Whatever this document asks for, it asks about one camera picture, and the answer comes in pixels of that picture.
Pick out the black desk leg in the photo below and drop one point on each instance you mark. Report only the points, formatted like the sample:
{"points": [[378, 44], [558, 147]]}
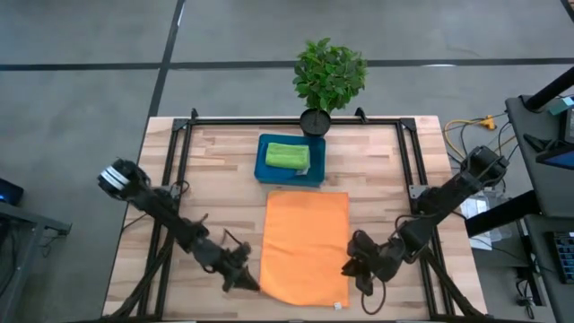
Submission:
{"points": [[502, 215]]}

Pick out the teal plastic bin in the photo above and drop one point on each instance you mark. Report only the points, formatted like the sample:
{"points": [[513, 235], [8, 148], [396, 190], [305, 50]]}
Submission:
{"points": [[319, 166]]}

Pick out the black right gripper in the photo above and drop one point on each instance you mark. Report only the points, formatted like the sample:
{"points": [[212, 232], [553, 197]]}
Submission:
{"points": [[381, 260]]}

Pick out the tablet with blue screen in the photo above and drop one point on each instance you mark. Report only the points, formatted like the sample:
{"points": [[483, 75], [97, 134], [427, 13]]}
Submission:
{"points": [[562, 160]]}

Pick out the dark grey desk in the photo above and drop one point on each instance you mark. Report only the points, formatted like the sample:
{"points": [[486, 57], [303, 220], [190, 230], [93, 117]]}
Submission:
{"points": [[540, 269], [551, 193]]}

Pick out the black device with blue light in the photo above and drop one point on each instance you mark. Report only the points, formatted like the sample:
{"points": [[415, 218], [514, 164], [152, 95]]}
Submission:
{"points": [[11, 190]]}

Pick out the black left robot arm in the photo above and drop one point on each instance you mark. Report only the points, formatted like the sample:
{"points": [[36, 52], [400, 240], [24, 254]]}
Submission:
{"points": [[157, 206]]}

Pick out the black aluminium table frame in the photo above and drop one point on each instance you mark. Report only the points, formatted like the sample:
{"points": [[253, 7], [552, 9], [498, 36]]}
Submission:
{"points": [[269, 121]]}

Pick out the green potted plant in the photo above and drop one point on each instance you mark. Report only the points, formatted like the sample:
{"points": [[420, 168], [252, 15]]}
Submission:
{"points": [[329, 74]]}

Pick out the small teal box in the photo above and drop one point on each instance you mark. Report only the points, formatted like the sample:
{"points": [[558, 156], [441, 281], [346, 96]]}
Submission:
{"points": [[562, 105]]}

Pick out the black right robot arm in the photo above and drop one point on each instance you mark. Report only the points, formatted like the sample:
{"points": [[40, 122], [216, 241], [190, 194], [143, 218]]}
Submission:
{"points": [[448, 197]]}

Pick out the black keyboard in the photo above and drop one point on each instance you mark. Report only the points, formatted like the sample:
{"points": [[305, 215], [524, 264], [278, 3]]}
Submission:
{"points": [[565, 255]]}

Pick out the green microfiber towel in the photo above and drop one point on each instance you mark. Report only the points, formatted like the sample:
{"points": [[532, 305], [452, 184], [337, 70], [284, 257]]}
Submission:
{"points": [[287, 155]]}

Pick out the orange microfiber towel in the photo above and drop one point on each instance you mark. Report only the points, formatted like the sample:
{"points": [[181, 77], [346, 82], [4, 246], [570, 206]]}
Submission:
{"points": [[305, 247]]}

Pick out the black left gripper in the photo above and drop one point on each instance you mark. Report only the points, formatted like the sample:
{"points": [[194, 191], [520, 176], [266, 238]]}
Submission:
{"points": [[226, 264]]}

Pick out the black wedge-shaped device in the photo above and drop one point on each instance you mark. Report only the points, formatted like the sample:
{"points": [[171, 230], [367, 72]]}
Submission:
{"points": [[533, 142]]}

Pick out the grey side table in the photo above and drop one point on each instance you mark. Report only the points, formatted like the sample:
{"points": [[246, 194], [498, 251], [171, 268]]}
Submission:
{"points": [[27, 215]]}

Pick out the black pole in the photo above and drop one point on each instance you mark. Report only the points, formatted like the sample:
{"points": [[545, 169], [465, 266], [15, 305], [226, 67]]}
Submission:
{"points": [[549, 89]]}

